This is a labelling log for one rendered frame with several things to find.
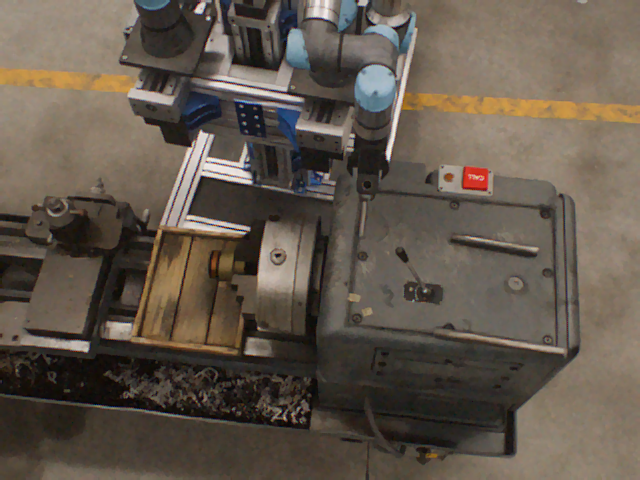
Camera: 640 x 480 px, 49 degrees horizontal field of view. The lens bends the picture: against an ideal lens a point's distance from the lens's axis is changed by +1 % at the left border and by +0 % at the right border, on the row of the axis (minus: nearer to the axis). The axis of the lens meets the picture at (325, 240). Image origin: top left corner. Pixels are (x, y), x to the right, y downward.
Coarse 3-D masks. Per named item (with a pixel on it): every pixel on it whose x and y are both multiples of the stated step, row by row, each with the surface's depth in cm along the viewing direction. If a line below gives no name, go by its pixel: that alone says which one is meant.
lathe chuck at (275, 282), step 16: (272, 224) 172; (288, 224) 172; (272, 240) 169; (288, 240) 169; (288, 256) 167; (272, 272) 166; (288, 272) 166; (256, 288) 167; (272, 288) 167; (288, 288) 167; (256, 304) 169; (272, 304) 168; (288, 304) 168; (256, 320) 173; (272, 320) 172; (288, 320) 171
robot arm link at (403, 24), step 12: (372, 0) 176; (384, 0) 171; (396, 0) 171; (372, 12) 177; (384, 12) 174; (396, 12) 174; (408, 12) 177; (372, 24) 178; (384, 24) 176; (396, 24) 176; (408, 24) 179; (408, 36) 180; (408, 48) 183
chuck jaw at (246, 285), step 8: (232, 280) 179; (240, 280) 179; (248, 280) 179; (256, 280) 179; (232, 288) 180; (240, 288) 177; (248, 288) 177; (240, 296) 177; (248, 296) 176; (248, 304) 175; (248, 312) 174
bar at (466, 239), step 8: (456, 240) 165; (464, 240) 164; (472, 240) 164; (480, 240) 164; (488, 240) 164; (496, 240) 164; (496, 248) 164; (504, 248) 164; (512, 248) 163; (520, 248) 163; (528, 248) 163; (536, 248) 163
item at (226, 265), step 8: (216, 256) 180; (224, 256) 179; (232, 256) 179; (216, 264) 180; (224, 264) 179; (232, 264) 178; (240, 264) 180; (216, 272) 180; (224, 272) 179; (232, 272) 179; (240, 272) 180; (224, 280) 181
